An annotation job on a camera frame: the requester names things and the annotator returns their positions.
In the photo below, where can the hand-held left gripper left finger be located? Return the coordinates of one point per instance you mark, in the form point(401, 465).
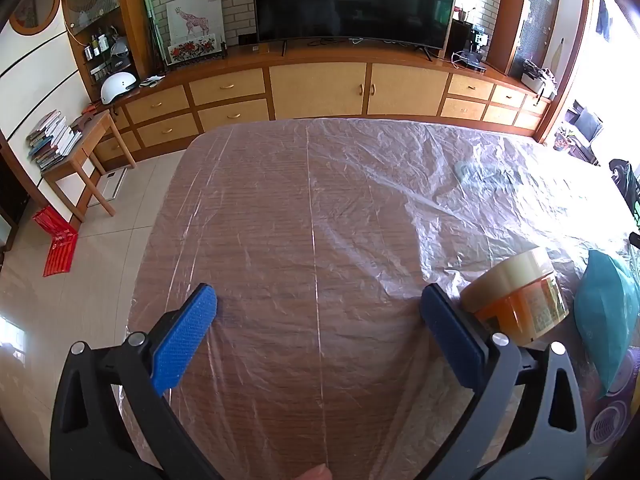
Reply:
point(185, 330)

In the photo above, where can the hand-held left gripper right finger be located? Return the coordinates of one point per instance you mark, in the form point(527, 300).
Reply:
point(450, 335)

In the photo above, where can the person's left hand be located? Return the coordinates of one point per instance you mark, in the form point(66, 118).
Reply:
point(314, 474)

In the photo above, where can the jar with beige lid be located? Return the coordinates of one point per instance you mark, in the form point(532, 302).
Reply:
point(520, 305)

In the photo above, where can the red paper bag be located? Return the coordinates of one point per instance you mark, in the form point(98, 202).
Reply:
point(60, 250)

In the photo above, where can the teal plastic bag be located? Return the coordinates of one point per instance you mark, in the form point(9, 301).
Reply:
point(607, 310)

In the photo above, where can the white bathroom scale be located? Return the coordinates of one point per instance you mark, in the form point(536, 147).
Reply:
point(107, 187)

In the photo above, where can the circle-patterned cloth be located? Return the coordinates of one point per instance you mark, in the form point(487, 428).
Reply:
point(612, 410)

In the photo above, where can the wooden side table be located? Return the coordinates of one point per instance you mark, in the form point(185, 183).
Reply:
point(95, 130)

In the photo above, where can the potted plant with red pot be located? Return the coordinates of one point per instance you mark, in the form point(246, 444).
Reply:
point(562, 140)

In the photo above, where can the stack of books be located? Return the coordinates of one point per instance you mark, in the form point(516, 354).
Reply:
point(50, 140)

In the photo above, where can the grey cushioned sofa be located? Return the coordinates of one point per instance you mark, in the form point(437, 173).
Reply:
point(582, 125)

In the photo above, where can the white helmet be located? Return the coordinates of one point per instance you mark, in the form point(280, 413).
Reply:
point(117, 87)

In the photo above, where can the white face mask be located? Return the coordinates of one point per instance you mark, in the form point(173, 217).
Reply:
point(152, 80)

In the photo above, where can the grey storage box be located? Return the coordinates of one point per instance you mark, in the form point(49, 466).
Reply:
point(537, 80)

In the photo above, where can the red flower painting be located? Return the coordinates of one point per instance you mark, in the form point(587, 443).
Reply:
point(192, 50)

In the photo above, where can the dark grey helmet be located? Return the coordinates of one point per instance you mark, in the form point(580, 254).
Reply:
point(120, 55)

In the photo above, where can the black coffee machine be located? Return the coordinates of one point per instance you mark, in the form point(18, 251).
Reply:
point(475, 45)

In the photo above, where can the small black box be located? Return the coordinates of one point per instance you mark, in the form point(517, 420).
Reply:
point(245, 40)

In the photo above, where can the green metal poles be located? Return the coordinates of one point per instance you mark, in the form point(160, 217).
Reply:
point(152, 25)

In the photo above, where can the giraffe painting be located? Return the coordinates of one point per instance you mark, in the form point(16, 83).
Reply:
point(192, 20)

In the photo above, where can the black flat television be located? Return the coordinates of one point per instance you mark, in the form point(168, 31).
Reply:
point(350, 0)

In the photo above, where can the blue hanging garment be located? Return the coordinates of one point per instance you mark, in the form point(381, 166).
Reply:
point(604, 17)

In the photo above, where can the wooden wall cabinet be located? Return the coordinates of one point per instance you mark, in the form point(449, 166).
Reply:
point(320, 90)

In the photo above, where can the round wooden wall decor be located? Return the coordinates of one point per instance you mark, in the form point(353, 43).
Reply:
point(37, 5)

